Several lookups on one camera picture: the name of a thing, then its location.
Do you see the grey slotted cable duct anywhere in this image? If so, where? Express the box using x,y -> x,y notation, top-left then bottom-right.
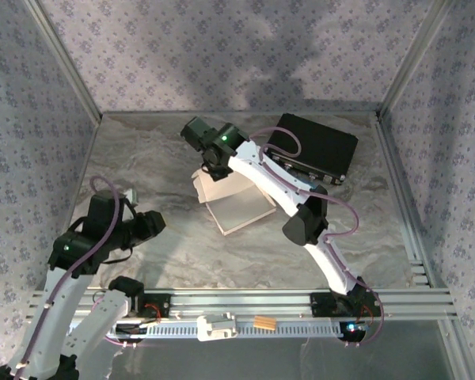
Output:
41,319 -> 365,340

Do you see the aluminium side rail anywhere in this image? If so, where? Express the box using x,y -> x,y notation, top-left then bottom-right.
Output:
374,112 -> 440,290
45,116 -> 103,290

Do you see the right controller board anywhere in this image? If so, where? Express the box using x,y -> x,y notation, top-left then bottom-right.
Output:
338,321 -> 369,344

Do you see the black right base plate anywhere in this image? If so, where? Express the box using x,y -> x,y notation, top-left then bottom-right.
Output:
310,291 -> 382,317

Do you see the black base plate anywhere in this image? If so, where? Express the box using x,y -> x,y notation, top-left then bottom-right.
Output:
134,293 -> 172,320
310,291 -> 382,317

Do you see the left controller board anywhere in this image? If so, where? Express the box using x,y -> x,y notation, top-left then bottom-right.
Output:
114,322 -> 147,344

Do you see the aluminium mounting rail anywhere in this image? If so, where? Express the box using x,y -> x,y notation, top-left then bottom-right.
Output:
26,288 -> 458,321

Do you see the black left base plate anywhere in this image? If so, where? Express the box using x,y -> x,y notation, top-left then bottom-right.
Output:
134,293 -> 172,320

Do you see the aluminium frame post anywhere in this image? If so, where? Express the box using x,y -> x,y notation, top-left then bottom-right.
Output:
22,0 -> 104,122
376,0 -> 457,122

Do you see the controller board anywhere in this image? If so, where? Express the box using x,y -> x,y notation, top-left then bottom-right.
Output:
338,321 -> 369,344
114,322 -> 147,344

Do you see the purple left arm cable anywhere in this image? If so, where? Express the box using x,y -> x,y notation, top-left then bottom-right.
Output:
13,176 -> 159,371

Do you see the black hard case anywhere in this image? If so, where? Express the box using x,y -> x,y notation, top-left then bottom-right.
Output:
265,113 -> 359,186

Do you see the white plastic bracket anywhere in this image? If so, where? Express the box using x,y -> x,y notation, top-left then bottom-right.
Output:
196,312 -> 238,342

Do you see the white paper box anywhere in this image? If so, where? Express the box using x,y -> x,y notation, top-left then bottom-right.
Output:
192,165 -> 278,238

